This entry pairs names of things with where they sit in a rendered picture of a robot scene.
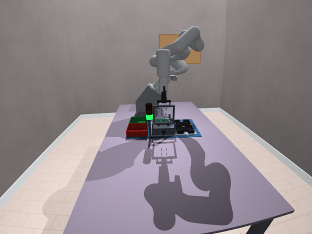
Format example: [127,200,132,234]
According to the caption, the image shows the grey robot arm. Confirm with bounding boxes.
[149,26,205,95]

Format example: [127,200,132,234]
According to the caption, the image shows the red bin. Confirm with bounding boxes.
[126,123,148,137]

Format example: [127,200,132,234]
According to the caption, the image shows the green open bin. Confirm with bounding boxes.
[129,116,149,127]

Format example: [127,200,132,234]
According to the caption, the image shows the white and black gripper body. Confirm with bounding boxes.
[157,76,169,93]

